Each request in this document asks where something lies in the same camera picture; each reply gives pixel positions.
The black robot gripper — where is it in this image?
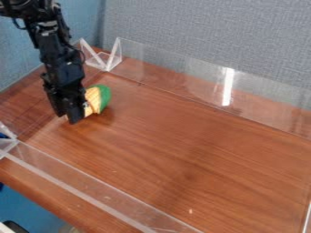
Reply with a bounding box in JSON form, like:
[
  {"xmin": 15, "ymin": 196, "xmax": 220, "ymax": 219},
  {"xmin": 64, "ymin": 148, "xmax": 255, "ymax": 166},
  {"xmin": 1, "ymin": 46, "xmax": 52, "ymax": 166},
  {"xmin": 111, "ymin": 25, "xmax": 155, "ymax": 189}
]
[{"xmin": 0, "ymin": 0, "xmax": 87, "ymax": 124}]

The yellow green toy corn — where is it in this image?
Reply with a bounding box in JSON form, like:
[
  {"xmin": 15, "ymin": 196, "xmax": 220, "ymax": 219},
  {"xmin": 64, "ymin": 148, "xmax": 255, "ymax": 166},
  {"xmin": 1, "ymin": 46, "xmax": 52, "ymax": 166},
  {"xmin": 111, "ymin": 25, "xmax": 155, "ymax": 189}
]
[{"xmin": 66, "ymin": 84, "xmax": 112, "ymax": 121}]

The clear acrylic corner bracket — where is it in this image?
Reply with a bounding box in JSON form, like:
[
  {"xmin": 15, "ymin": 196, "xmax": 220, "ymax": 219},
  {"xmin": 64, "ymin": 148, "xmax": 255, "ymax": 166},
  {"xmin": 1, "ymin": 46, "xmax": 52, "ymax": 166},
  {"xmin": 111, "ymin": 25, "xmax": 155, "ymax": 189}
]
[{"xmin": 80, "ymin": 38, "xmax": 123, "ymax": 72}]

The clear acrylic left bracket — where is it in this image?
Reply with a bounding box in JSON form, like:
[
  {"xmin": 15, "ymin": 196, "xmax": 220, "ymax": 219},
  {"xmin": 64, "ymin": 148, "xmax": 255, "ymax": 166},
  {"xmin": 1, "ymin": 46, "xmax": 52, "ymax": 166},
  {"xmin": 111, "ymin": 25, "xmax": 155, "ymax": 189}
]
[{"xmin": 0, "ymin": 121, "xmax": 19, "ymax": 160}]

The clear acrylic front wall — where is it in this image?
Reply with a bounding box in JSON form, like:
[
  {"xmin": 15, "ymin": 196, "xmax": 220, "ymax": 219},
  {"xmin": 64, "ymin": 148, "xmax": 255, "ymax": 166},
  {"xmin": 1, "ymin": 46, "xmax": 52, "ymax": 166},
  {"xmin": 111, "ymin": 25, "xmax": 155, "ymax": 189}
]
[{"xmin": 3, "ymin": 141, "xmax": 203, "ymax": 233}]

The clear acrylic wall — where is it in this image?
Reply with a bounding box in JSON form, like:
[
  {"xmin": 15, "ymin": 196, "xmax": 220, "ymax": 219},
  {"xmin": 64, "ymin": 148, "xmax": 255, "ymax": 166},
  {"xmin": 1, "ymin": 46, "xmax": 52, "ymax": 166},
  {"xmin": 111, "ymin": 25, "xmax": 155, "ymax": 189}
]
[
  {"xmin": 3, "ymin": 141, "xmax": 203, "ymax": 233},
  {"xmin": 112, "ymin": 38, "xmax": 311, "ymax": 140}
]

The clear acrylic back wall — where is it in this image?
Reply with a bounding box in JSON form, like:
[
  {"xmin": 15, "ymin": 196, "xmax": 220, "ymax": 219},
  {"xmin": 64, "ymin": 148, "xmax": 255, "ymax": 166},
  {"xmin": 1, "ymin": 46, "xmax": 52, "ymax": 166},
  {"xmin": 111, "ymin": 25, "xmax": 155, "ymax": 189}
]
[{"xmin": 112, "ymin": 38, "xmax": 311, "ymax": 140}]

